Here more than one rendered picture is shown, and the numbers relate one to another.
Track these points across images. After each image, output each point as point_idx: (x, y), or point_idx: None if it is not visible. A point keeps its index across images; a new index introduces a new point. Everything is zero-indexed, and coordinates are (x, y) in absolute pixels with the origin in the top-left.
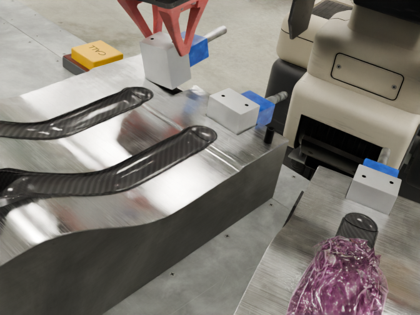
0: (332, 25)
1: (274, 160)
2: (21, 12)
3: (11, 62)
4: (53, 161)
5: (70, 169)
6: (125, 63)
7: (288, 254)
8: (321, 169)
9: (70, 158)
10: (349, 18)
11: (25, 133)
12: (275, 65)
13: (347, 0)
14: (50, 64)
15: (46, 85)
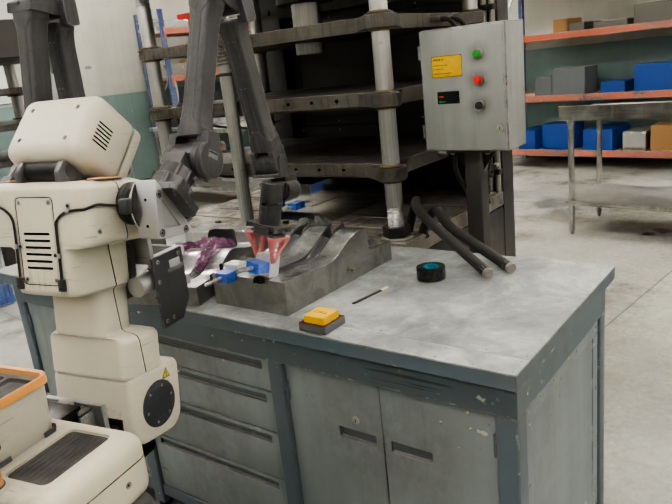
0: (141, 328)
1: None
2: (414, 349)
3: (378, 317)
4: (299, 247)
5: (293, 249)
6: (290, 277)
7: (224, 250)
8: (196, 286)
9: (296, 253)
10: (121, 331)
11: (315, 254)
12: (150, 495)
13: (9, 493)
14: (354, 322)
15: (345, 312)
